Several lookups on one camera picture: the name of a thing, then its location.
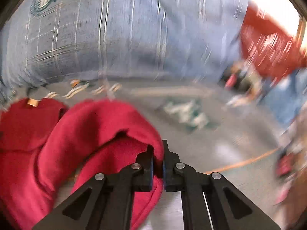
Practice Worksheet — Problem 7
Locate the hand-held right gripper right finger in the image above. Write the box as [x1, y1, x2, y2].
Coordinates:
[163, 140, 281, 230]

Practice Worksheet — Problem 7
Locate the red knit garment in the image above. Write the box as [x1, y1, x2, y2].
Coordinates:
[0, 98, 166, 230]

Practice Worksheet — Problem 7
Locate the grey printed bed sheet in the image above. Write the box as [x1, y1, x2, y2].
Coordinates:
[0, 77, 290, 230]

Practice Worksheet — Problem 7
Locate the red plastic bag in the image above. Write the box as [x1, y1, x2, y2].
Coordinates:
[240, 5, 307, 84]

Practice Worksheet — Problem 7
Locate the small red black object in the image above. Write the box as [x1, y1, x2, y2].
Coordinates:
[277, 153, 296, 178]

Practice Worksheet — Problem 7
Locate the blue plaid pillow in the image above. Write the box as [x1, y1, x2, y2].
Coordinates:
[0, 0, 250, 95]

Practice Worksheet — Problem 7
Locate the blue denim cloth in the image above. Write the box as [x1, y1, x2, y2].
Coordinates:
[261, 68, 307, 125]

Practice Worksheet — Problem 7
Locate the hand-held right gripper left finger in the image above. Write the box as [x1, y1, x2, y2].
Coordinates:
[32, 146, 154, 230]

